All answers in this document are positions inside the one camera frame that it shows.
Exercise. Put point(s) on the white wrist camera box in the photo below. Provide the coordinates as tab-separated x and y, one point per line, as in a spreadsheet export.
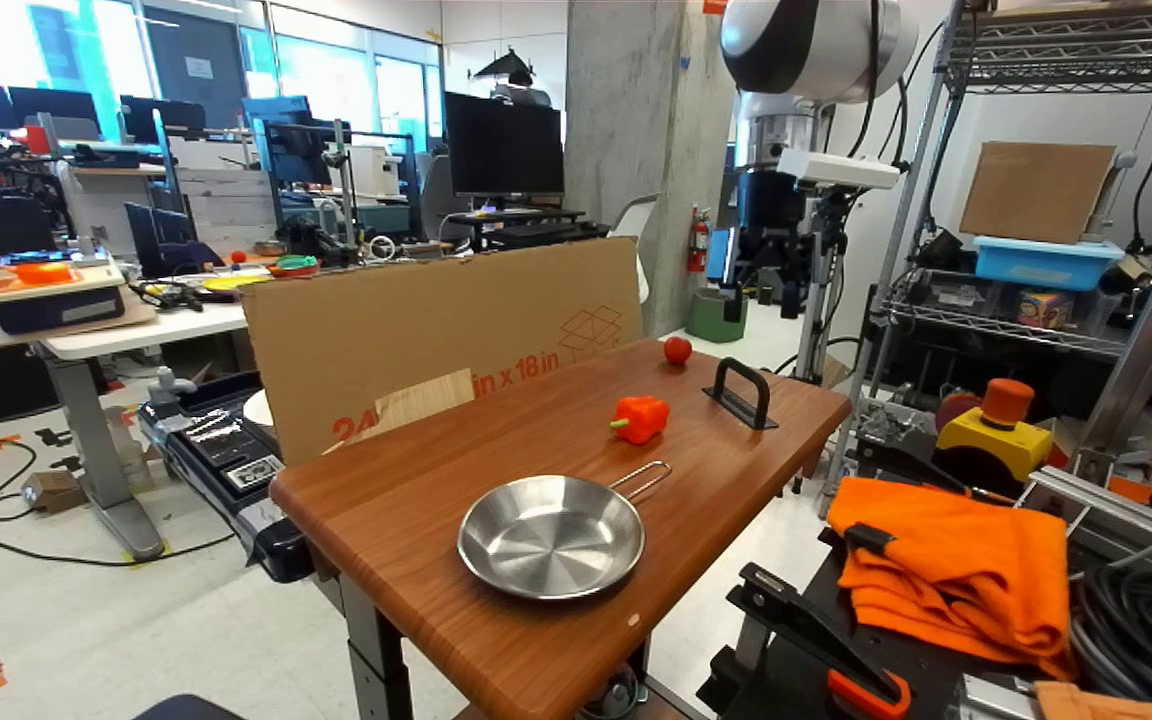
838	170

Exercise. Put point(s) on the black handle object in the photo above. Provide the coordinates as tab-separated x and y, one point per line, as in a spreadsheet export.
742	395

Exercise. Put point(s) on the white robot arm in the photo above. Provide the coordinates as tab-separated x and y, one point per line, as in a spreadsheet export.
789	66

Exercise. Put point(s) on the yellow emergency stop button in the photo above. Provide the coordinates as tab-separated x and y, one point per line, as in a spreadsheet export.
994	427

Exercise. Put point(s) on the metal wire shelf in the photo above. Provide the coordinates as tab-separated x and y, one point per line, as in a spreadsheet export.
1046	190

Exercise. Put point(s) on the black computer monitor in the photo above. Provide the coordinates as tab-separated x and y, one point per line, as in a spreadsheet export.
500	150

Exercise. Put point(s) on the orange folded cloth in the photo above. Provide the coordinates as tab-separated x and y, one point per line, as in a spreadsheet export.
957	572

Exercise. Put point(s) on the blue plastic bin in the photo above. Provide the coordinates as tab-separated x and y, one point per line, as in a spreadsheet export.
1046	265

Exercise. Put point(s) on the black orange clamp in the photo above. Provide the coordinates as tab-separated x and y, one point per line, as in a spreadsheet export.
773	610

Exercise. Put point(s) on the white side desk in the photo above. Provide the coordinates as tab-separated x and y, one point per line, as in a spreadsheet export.
71	316

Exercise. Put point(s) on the orange toy bell pepper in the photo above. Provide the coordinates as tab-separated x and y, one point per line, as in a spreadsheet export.
637	418

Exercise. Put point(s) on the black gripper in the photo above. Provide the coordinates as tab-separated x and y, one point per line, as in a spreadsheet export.
771	226

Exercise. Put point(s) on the small steel frying pan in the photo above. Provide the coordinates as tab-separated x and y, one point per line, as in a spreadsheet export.
557	539

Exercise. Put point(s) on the brown cardboard sheet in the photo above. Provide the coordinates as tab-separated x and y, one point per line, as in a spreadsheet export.
337	347

